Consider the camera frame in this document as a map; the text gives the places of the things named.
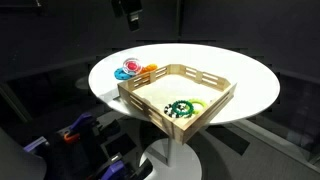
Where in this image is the orange clamp handle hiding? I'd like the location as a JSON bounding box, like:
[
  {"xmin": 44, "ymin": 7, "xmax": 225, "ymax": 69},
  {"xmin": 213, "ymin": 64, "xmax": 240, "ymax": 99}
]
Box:
[{"xmin": 63, "ymin": 131, "xmax": 82, "ymax": 144}]

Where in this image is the dark green knobbly ring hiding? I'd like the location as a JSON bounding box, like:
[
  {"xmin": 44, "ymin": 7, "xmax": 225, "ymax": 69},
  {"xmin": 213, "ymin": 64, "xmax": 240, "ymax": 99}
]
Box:
[{"xmin": 171, "ymin": 99, "xmax": 195, "ymax": 119}]

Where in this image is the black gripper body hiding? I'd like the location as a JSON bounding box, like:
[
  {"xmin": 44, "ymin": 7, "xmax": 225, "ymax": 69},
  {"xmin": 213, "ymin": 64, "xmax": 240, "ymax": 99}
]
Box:
[{"xmin": 111, "ymin": 0, "xmax": 145, "ymax": 33}]

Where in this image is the black and white striped ring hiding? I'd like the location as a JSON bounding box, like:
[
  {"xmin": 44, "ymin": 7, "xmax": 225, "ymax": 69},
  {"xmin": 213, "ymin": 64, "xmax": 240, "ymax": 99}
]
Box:
[{"xmin": 163, "ymin": 103, "xmax": 183, "ymax": 119}]

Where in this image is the orange knobbly ring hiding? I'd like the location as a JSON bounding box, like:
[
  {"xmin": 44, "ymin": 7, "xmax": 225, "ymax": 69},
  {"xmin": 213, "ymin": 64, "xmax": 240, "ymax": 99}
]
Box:
[{"xmin": 139, "ymin": 63, "xmax": 159, "ymax": 75}]

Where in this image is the purple clamp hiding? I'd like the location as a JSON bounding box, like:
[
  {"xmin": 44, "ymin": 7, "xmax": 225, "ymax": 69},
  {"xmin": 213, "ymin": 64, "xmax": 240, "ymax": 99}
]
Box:
[
  {"xmin": 23, "ymin": 136, "xmax": 50, "ymax": 155},
  {"xmin": 99, "ymin": 159, "xmax": 127, "ymax": 180},
  {"xmin": 68, "ymin": 112, "xmax": 95, "ymax": 133}
]

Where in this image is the red ring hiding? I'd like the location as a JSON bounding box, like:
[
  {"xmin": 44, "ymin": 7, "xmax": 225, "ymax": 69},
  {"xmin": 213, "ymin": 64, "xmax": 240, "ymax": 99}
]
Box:
[{"xmin": 126, "ymin": 60, "xmax": 142, "ymax": 74}]

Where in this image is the light green knobbly ring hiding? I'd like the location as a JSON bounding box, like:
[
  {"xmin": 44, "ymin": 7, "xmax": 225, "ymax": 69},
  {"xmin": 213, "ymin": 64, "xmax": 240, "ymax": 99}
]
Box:
[{"xmin": 187, "ymin": 98, "xmax": 208, "ymax": 116}]

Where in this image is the clear plastic ring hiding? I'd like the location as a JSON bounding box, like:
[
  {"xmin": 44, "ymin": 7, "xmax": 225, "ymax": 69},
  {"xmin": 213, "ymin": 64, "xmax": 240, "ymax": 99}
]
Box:
[{"xmin": 121, "ymin": 57, "xmax": 144, "ymax": 76}]

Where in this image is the blue ring with dark dots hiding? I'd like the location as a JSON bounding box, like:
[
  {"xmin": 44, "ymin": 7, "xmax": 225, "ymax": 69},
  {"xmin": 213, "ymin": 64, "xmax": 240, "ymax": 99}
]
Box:
[{"xmin": 113, "ymin": 67, "xmax": 136, "ymax": 81}]

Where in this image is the wooden slatted tray box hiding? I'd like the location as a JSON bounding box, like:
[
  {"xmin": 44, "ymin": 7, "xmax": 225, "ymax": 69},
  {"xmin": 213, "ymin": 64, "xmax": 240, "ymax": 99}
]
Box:
[{"xmin": 117, "ymin": 63, "xmax": 238, "ymax": 145}]

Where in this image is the white table pedestal base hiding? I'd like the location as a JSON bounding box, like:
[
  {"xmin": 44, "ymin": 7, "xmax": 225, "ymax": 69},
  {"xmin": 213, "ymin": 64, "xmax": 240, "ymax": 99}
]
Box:
[{"xmin": 139, "ymin": 123, "xmax": 203, "ymax": 180}]

